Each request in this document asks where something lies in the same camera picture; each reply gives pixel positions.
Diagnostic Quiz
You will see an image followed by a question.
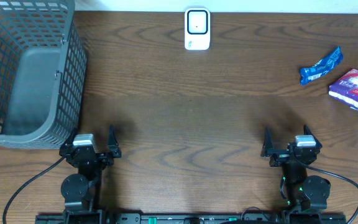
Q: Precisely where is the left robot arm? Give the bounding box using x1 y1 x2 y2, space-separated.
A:
59 126 122 224

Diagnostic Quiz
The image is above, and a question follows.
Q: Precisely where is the white barcode scanner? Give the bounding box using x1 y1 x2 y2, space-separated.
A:
184 8 211 50

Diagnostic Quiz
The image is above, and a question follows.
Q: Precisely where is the grey plastic mesh basket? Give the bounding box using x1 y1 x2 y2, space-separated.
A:
0 0 88 149

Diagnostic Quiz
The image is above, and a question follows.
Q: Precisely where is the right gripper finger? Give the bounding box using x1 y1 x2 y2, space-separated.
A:
260 127 274 157
303 124 323 149

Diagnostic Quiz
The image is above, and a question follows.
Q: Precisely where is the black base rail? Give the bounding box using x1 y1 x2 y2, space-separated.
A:
35 212 347 224

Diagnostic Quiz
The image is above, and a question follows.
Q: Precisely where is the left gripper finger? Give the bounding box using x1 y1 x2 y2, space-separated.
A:
107 125 122 158
59 128 78 156

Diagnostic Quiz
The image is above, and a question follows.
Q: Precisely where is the blue Oreo cookie pack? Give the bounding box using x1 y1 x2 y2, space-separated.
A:
300 47 344 85

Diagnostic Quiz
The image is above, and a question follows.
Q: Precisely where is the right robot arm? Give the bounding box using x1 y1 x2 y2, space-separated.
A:
260 126 331 223

